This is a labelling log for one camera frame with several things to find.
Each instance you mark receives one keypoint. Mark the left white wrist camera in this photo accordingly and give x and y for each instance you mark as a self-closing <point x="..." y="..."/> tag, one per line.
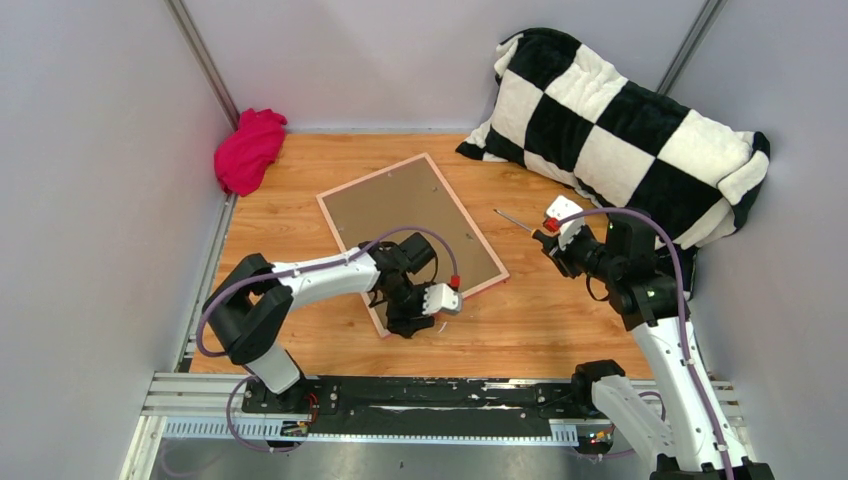
<point x="441" y="298"/>

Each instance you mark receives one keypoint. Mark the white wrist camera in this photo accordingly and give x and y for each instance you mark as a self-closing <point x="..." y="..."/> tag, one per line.
<point x="557" y="221"/>
<point x="441" y="298"/>

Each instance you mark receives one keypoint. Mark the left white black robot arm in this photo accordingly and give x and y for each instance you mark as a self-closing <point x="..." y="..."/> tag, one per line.
<point x="247" y="311"/>

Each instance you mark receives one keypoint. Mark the aluminium corner post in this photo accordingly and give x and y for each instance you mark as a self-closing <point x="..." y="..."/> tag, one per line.
<point x="709" y="11"/>
<point x="195" y="42"/>

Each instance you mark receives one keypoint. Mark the magenta cloth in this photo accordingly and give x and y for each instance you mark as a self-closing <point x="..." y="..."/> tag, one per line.
<point x="241" y="160"/>

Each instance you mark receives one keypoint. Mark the black white checkered pillow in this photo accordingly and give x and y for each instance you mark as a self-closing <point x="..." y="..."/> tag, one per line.
<point x="565" y="113"/>

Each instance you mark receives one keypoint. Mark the right aluminium corner post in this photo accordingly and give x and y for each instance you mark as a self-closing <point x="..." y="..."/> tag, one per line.
<point x="709" y="11"/>

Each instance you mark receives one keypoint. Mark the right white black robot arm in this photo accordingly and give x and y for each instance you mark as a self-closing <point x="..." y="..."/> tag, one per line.
<point x="694" y="440"/>

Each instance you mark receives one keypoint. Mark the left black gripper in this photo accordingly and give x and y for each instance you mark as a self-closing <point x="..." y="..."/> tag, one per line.
<point x="406" y="325"/>

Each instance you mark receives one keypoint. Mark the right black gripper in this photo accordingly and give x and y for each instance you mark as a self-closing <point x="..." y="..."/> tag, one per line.
<point x="562" y="256"/>

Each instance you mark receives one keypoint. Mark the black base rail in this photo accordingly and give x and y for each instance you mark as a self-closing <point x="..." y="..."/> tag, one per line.
<point x="463" y="411"/>

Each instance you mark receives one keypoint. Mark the yellow black screwdriver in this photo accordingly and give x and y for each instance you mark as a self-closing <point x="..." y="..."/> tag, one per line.
<point x="520" y="225"/>

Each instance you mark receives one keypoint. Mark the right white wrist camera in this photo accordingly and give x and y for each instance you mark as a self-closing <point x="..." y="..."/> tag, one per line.
<point x="557" y="221"/>

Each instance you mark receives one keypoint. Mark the left aluminium corner post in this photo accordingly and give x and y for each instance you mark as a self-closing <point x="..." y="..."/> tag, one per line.
<point x="195" y="42"/>

